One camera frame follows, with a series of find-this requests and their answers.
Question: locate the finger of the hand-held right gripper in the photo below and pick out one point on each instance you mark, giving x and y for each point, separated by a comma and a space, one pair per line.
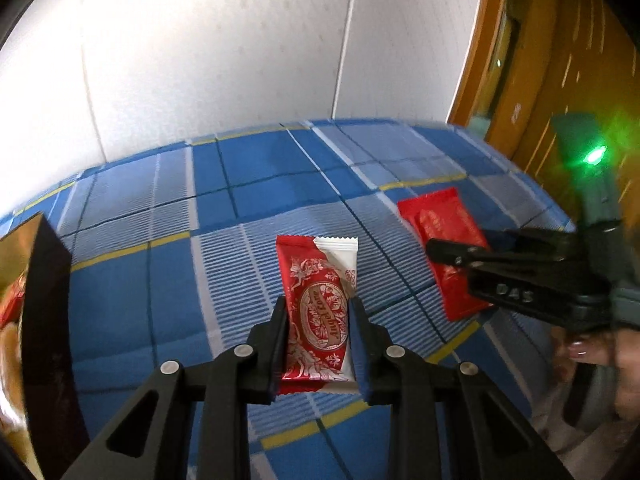
460, 252
530, 237

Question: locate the blue plaid bed sheet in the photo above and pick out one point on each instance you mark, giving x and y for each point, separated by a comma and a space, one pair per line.
250, 180

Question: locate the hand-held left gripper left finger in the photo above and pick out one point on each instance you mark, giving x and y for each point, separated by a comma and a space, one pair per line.
281, 341

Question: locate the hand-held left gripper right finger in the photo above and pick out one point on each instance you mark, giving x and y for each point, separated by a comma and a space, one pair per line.
358, 346

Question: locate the red and white snack packet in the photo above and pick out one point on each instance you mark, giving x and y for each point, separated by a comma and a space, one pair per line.
315, 290

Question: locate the person's right hand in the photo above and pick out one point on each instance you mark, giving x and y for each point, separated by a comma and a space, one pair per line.
595, 347

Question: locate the wooden door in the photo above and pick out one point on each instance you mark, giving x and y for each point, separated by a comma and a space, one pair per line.
550, 60

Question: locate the gold tin box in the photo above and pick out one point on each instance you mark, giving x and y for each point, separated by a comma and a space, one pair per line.
50, 335

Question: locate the plain red snack packet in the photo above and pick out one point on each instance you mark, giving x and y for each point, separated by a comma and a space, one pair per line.
440, 215

